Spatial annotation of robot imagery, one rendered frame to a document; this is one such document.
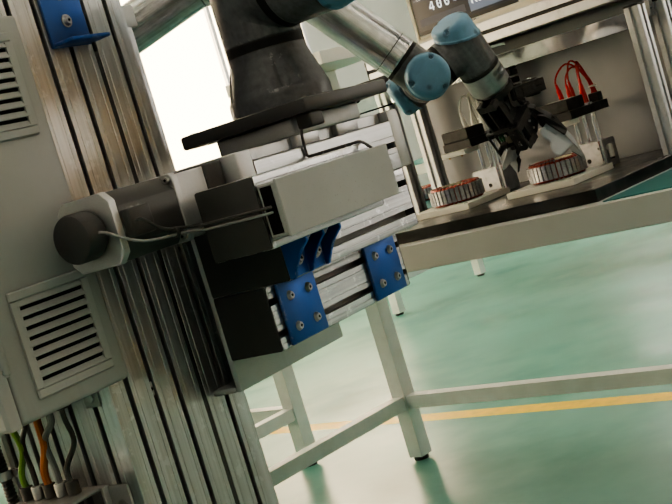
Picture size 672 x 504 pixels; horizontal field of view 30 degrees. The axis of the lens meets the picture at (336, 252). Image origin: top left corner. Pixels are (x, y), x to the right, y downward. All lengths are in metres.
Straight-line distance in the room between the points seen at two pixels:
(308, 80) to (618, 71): 0.98
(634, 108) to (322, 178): 1.18
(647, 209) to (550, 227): 0.18
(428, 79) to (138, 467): 0.81
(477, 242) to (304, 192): 0.78
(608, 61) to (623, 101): 0.09
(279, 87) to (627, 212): 0.63
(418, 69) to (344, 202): 0.55
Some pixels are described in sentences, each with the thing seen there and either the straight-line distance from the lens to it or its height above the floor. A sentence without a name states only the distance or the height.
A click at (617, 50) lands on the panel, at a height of 0.98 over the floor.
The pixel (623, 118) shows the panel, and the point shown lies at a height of 0.85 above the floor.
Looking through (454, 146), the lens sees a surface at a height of 0.89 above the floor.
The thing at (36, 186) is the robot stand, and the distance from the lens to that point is 1.55.
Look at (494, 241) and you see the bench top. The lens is 2.20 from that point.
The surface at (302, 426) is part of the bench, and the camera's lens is 4.05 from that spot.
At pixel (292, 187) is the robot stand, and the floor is 0.93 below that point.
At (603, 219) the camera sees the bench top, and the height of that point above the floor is 0.72.
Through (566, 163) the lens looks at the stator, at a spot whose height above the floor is 0.81.
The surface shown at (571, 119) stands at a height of 0.88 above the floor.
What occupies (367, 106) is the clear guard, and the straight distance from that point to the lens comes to 2.45.
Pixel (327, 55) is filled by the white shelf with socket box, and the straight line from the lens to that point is 3.26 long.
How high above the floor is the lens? 0.96
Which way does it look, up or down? 5 degrees down
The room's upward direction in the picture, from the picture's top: 17 degrees counter-clockwise
